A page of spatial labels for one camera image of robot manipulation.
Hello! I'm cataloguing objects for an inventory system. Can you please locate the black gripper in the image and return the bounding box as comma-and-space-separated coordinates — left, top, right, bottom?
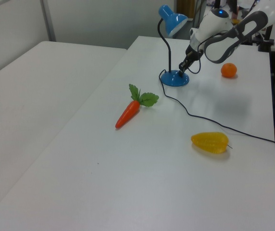
178, 43, 203, 78

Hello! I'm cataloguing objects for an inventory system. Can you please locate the blue desk lamp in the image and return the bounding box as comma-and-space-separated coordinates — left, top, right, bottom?
157, 4, 190, 88

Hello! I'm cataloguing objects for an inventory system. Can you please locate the orange mandarin fruit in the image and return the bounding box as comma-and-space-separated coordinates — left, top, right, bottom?
221, 63, 238, 78

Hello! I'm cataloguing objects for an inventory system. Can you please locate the black equipment box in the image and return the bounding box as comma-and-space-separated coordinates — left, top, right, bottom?
243, 35, 260, 46

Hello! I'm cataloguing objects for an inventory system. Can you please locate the orange toy carrot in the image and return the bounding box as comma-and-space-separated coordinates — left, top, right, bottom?
115, 83, 160, 129

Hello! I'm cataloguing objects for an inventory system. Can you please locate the black clamp stand pole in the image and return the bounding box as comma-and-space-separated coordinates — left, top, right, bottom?
258, 24, 275, 52

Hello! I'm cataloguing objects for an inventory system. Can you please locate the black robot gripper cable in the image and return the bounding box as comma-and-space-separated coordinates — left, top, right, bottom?
187, 49, 202, 75

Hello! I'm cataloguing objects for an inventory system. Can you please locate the black lamp power cable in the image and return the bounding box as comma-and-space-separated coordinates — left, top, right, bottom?
158, 69, 275, 144

